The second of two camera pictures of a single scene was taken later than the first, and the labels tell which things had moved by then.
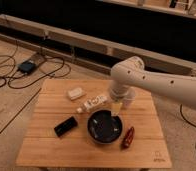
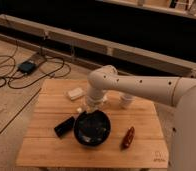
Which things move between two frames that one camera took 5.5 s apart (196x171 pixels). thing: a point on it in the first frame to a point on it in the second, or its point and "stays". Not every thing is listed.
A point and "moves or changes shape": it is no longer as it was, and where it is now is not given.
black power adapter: [26, 67] stays
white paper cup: [128, 103] stays
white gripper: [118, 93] to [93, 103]
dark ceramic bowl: [104, 127] moves or changes shape
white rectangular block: [75, 93] stays
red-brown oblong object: [128, 138] stays
